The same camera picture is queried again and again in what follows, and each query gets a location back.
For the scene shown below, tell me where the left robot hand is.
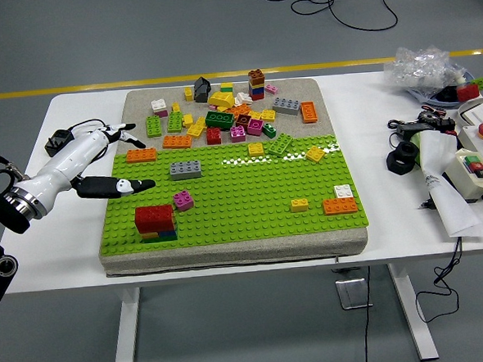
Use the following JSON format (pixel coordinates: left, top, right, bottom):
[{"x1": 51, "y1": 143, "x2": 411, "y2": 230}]
[{"x1": 21, "y1": 121, "x2": 158, "y2": 220}]

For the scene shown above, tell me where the red two-by-four brick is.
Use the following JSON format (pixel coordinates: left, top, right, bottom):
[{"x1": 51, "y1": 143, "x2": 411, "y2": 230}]
[
  {"x1": 133, "y1": 204, "x2": 176, "y2": 233},
  {"x1": 139, "y1": 221, "x2": 178, "y2": 236}
]

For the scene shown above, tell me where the grey two-by-four brick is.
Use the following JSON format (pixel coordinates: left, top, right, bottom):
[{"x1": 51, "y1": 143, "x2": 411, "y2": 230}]
[
  {"x1": 272, "y1": 95, "x2": 303, "y2": 118},
  {"x1": 169, "y1": 159, "x2": 204, "y2": 181}
]

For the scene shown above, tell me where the pink two-by-two brick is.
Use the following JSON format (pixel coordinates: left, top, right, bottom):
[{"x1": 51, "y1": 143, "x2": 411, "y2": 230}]
[{"x1": 173, "y1": 190, "x2": 196, "y2": 213}]

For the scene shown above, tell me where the orange two-by-four brick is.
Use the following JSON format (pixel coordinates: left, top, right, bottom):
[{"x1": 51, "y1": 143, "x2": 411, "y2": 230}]
[
  {"x1": 299, "y1": 100, "x2": 319, "y2": 124},
  {"x1": 124, "y1": 147, "x2": 158, "y2": 165},
  {"x1": 161, "y1": 133, "x2": 193, "y2": 151},
  {"x1": 322, "y1": 196, "x2": 359, "y2": 217}
]

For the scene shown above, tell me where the lime two-by-four brick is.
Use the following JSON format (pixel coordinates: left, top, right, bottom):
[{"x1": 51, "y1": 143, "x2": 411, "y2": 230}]
[
  {"x1": 144, "y1": 115, "x2": 163, "y2": 138},
  {"x1": 166, "y1": 110, "x2": 184, "y2": 133},
  {"x1": 267, "y1": 132, "x2": 296, "y2": 159}
]

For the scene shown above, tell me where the dark green flat brick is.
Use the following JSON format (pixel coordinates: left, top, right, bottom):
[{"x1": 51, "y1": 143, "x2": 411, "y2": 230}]
[{"x1": 142, "y1": 234, "x2": 178, "y2": 244}]

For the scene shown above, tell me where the yellow two-by-four brick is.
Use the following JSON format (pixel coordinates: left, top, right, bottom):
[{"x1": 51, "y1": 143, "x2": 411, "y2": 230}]
[{"x1": 184, "y1": 116, "x2": 208, "y2": 139}]

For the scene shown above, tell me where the red two-by-two brick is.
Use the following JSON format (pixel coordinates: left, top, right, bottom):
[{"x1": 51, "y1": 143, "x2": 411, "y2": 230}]
[{"x1": 205, "y1": 125, "x2": 223, "y2": 145}]

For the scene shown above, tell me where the dark green two-by-four brick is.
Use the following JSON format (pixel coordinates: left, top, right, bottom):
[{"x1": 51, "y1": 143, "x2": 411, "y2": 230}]
[{"x1": 204, "y1": 109, "x2": 236, "y2": 132}]

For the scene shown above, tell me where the yellow curved brick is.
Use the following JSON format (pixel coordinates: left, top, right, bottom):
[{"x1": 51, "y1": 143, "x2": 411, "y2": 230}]
[{"x1": 206, "y1": 88, "x2": 236, "y2": 110}]

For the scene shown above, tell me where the green studded baseplate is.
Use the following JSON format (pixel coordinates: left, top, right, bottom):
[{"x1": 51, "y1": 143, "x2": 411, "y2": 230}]
[{"x1": 93, "y1": 132, "x2": 372, "y2": 256}]

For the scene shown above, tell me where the brown two-by-two brick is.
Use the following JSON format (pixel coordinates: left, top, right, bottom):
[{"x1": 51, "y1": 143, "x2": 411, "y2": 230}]
[{"x1": 247, "y1": 68, "x2": 267, "y2": 87}]

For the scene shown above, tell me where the black plug adapter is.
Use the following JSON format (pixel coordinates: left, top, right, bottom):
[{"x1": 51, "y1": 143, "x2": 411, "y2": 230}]
[{"x1": 43, "y1": 128, "x2": 76, "y2": 158}]

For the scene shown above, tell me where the dark grey roof piece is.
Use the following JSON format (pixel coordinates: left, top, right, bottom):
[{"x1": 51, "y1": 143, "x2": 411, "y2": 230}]
[{"x1": 192, "y1": 75, "x2": 213, "y2": 103}]

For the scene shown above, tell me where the grey-brown cushion mat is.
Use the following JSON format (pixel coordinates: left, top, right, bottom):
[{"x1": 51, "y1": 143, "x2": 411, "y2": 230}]
[{"x1": 88, "y1": 74, "x2": 370, "y2": 279}]

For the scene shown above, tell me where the white table leg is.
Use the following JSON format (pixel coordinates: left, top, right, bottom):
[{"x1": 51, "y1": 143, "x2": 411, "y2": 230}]
[
  {"x1": 386, "y1": 260, "x2": 440, "y2": 362},
  {"x1": 106, "y1": 286, "x2": 146, "y2": 362}
]

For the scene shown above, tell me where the metal foot plate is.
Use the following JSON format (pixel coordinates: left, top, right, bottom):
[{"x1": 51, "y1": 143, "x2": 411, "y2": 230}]
[{"x1": 334, "y1": 278, "x2": 374, "y2": 310}]

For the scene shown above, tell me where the large black nut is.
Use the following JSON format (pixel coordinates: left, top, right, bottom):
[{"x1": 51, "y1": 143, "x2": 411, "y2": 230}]
[{"x1": 384, "y1": 140, "x2": 422, "y2": 176}]

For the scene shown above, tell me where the black power adapter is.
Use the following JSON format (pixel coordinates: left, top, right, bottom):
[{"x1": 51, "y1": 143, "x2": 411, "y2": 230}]
[{"x1": 395, "y1": 120, "x2": 436, "y2": 136}]

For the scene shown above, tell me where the clear plastic bag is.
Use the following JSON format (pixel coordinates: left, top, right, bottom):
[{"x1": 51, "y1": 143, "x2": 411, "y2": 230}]
[{"x1": 382, "y1": 43, "x2": 469, "y2": 99}]

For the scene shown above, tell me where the blue round tray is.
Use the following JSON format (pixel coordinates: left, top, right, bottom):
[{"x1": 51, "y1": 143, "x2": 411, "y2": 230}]
[{"x1": 406, "y1": 70, "x2": 483, "y2": 108}]

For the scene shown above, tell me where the black electronic module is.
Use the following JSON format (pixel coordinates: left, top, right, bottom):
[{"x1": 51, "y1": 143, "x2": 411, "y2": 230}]
[{"x1": 434, "y1": 115, "x2": 458, "y2": 135}]

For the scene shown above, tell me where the white paper sheet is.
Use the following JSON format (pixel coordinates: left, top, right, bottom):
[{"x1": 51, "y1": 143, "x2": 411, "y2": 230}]
[{"x1": 417, "y1": 127, "x2": 483, "y2": 242}]

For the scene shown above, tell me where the white button control box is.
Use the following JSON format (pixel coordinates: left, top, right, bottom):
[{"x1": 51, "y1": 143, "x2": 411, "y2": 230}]
[{"x1": 455, "y1": 121, "x2": 483, "y2": 218}]

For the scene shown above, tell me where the black plug cord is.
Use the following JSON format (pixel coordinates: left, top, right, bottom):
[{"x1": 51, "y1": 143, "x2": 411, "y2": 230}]
[{"x1": 67, "y1": 117, "x2": 109, "y2": 138}]

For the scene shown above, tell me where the black hanging cable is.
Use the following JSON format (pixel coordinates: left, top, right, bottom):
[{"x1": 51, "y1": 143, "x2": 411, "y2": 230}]
[
  {"x1": 411, "y1": 237, "x2": 468, "y2": 324},
  {"x1": 358, "y1": 265, "x2": 377, "y2": 362}
]

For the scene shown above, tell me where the black floor cable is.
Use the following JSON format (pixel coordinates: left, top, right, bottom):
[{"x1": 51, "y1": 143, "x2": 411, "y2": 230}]
[{"x1": 257, "y1": 0, "x2": 483, "y2": 39}]

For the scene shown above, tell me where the small white switch box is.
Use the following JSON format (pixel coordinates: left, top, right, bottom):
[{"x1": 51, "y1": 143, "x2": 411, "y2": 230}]
[{"x1": 444, "y1": 147, "x2": 483, "y2": 205}]

